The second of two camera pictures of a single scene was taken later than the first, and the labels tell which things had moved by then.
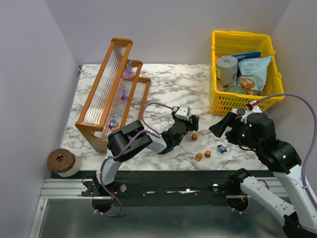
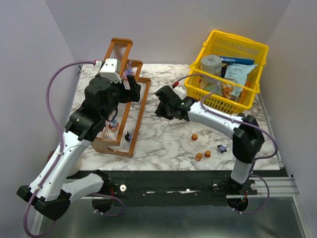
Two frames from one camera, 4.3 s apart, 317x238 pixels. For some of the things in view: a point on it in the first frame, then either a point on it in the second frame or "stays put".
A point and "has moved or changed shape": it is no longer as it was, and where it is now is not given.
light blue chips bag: [252, 73] to [238, 73]
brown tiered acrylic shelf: [118, 95] stays put
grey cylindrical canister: [226, 67] to [212, 63]
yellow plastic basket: [244, 71] has moved or changed shape
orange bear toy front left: [198, 156] stays put
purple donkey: [129, 74] stays put
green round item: [236, 89] to [214, 89]
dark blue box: [245, 55] to [237, 60]
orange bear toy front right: [207, 153] stays put
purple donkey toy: [222, 148] stays put
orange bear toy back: [194, 136] stays put
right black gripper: [230, 126] to [163, 100]
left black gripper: [193, 122] to [129, 92]
